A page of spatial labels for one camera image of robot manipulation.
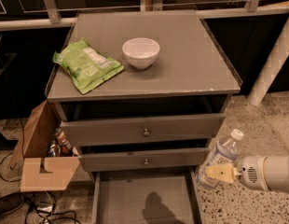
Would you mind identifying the grey top drawer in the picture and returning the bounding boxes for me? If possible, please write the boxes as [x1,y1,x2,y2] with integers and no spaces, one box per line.
[61,113,226,147]

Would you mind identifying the metal window railing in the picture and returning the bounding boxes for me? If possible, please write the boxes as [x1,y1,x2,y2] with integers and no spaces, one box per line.
[0,0,289,32]

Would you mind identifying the grey drawer cabinet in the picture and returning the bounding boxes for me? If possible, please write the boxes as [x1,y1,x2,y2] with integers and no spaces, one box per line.
[44,10,243,224]

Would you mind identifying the green snack bag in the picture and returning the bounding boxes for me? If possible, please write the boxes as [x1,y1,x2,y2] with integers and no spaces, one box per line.
[52,37,124,94]

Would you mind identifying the black cables on floor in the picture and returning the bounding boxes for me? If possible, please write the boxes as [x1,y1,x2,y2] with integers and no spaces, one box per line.
[0,115,82,224]

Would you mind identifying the clear blue plastic water bottle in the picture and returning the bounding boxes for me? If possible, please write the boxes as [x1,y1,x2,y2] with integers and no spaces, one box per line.
[197,129,244,189]

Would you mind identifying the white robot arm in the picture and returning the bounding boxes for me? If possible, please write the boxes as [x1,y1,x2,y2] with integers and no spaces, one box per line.
[205,156,289,194]

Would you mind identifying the items inside cardboard box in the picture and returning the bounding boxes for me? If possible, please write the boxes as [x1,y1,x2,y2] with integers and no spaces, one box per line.
[48,128,78,157]

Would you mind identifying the grey drawer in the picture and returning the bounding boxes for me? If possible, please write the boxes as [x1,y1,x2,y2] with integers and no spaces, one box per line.
[61,113,226,147]
[92,167,203,224]
[78,147,209,172]

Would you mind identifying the grey middle drawer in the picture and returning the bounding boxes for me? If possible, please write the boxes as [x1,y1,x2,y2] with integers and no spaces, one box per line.
[78,147,209,172]

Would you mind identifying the white ceramic bowl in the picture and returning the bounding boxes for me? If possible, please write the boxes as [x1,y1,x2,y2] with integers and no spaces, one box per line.
[122,37,160,69]

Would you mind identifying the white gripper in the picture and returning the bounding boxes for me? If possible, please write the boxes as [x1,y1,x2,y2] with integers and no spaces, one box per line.
[205,156,269,191]

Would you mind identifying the grey bottom drawer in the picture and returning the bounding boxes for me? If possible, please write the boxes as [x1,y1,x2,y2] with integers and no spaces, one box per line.
[92,167,203,224]

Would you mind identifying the brown cardboard box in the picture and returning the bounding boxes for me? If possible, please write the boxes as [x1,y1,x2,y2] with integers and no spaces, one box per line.
[9,101,79,192]

